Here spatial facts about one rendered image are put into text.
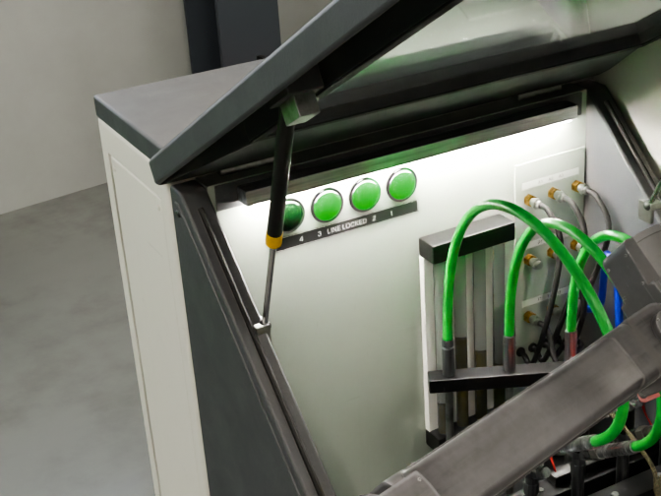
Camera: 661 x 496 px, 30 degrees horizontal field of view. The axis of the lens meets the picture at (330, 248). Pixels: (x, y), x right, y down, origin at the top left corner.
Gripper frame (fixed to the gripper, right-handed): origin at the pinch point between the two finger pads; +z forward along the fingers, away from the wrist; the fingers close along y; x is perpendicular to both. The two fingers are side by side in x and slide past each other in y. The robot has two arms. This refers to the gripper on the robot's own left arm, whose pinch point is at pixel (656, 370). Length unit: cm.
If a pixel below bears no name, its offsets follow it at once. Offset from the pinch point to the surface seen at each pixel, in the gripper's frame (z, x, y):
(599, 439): 19.4, 2.2, 4.3
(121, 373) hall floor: 260, -102, 82
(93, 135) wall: 362, -241, 70
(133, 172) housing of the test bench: 28, -57, 46
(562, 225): 19.7, -24.4, -3.5
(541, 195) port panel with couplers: 45, -37, -10
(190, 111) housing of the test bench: 24, -61, 35
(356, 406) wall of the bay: 52, -19, 28
